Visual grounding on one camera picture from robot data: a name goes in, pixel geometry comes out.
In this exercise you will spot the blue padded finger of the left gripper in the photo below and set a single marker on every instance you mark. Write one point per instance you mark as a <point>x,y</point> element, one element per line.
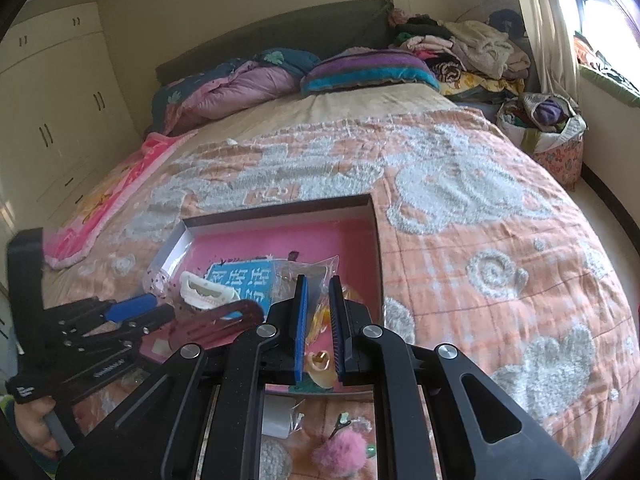
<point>130,308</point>

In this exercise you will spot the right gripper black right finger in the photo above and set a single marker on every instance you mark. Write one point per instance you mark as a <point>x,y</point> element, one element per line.
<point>335,301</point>

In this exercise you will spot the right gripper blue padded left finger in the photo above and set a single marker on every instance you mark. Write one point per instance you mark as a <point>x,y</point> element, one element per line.
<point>300,304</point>

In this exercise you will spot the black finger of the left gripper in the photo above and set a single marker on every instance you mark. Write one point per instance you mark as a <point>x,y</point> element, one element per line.
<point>133,329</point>

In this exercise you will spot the maroon hair clip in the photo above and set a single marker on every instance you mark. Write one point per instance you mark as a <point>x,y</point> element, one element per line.
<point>209,329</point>

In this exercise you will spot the white card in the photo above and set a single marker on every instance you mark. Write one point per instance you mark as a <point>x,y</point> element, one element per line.
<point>281,416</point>

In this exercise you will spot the pink pompom hair clip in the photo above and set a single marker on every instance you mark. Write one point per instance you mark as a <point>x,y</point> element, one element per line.
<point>345,451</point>

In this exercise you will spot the person's left hand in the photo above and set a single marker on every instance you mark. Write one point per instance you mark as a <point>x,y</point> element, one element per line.
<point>29,419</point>

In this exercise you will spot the yellow rings in plastic bag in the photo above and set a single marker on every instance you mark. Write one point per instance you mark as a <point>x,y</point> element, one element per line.
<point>317,304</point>

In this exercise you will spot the sheer pink dotted scrunchie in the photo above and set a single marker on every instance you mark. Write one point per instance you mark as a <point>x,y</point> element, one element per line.
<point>159,283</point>

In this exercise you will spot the cream white claw clip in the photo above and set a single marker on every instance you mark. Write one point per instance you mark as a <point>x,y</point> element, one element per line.
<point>203,295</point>

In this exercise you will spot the pink cartoon blanket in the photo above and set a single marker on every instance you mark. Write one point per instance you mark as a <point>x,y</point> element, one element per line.
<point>73,241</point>

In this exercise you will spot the shallow pink-lined cardboard box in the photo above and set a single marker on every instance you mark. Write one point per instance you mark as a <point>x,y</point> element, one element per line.
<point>261,251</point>

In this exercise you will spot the orange white patterned bedspread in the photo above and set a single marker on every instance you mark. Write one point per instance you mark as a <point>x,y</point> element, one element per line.
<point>480,247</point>

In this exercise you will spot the cream wardrobe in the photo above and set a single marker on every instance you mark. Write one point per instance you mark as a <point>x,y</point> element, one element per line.
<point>64,122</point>

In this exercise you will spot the beige bed sheet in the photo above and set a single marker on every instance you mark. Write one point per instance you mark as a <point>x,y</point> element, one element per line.
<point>372,102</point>

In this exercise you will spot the pink and navy quilt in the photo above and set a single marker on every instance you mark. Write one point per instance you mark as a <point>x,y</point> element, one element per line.
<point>228,88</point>

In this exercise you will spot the purple teal striped pillow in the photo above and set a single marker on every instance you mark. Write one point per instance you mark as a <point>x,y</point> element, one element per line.
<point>369,68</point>

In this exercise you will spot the dark green headboard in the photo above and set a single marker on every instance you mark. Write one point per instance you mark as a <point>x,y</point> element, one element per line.
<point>324,30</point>

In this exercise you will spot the floral laundry basket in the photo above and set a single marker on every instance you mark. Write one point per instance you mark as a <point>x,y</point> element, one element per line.
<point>547,129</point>

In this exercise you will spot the pile of folded clothes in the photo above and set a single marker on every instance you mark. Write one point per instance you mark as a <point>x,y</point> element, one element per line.
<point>473,61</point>

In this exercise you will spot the cream curtain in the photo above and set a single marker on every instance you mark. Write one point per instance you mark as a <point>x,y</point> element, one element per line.
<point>552,47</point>

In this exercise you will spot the window with dark frame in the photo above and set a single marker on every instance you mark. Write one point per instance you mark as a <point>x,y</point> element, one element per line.
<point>602,25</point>

